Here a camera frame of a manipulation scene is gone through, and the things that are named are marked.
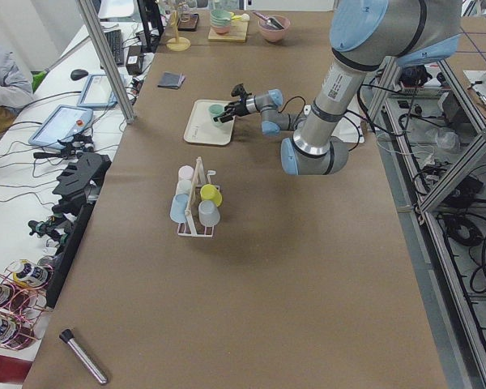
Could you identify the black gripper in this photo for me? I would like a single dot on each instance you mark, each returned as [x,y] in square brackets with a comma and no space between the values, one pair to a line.
[239,107]

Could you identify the green cup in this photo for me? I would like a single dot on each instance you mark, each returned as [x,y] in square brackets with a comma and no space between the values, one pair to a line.
[216,111]

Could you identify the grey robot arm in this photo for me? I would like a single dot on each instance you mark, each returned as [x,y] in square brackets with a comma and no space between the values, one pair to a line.
[267,104]
[362,34]

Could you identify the cream rabbit print tray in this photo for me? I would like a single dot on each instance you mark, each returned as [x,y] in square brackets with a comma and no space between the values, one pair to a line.
[201,129]

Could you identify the pink cup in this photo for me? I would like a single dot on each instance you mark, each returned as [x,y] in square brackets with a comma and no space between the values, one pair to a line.
[186,172]

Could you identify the yellow cup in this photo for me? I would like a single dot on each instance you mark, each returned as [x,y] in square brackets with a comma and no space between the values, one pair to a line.
[212,193]

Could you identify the white cup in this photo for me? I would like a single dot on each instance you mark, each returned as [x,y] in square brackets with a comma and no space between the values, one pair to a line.
[183,187]

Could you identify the grey cup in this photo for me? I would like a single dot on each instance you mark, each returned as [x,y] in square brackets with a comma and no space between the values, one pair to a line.
[208,214]

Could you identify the blue cup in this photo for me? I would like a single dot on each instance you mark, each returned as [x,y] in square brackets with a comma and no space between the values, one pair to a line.
[178,207]

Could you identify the grey folded cloth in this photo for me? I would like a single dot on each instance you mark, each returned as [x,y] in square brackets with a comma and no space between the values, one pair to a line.
[171,80]

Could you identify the wooden cutting board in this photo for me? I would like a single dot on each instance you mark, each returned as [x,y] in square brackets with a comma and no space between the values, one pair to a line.
[237,33]

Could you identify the wooden stand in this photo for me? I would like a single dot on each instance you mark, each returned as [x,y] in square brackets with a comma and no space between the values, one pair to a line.
[177,43]

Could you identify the pink bowl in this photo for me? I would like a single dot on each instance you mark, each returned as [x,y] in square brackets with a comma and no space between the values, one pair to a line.
[273,34]

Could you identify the stacked green bowls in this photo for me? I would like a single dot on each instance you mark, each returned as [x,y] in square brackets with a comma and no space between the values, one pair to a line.
[221,21]

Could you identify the black keyboard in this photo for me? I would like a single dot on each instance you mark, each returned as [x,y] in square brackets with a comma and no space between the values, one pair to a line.
[114,40]

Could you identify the black computer mouse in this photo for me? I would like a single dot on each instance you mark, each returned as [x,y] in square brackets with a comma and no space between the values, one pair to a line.
[78,74]

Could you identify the black plastic holder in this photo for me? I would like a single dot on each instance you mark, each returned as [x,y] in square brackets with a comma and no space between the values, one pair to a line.
[72,187]

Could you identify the blue teach pendant tablet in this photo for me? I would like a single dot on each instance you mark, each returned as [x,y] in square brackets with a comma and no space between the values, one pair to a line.
[60,126]

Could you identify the person in grey jacket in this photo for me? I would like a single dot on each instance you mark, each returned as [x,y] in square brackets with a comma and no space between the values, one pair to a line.
[15,89]

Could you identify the metal tube with black cap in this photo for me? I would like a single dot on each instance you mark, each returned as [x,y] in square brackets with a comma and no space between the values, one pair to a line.
[68,337]

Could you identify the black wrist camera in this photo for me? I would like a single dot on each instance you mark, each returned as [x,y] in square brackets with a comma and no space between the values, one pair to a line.
[239,90]

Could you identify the white wire cup rack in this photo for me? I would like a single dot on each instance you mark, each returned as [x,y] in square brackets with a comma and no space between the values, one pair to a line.
[192,227]

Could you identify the aluminium frame post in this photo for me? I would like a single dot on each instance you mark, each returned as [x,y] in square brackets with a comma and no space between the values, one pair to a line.
[92,23]

